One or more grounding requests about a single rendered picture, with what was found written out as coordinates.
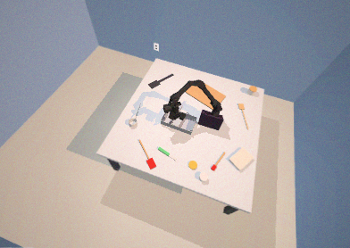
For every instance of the red spatula with wooden handle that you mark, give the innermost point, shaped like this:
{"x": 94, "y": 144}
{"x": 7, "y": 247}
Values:
{"x": 150, "y": 162}

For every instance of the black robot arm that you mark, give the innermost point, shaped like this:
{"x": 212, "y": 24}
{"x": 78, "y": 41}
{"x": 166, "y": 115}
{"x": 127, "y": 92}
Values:
{"x": 174, "y": 104}

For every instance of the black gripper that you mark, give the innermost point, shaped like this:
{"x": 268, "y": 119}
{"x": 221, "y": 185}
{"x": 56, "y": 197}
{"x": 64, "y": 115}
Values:
{"x": 180, "y": 116}

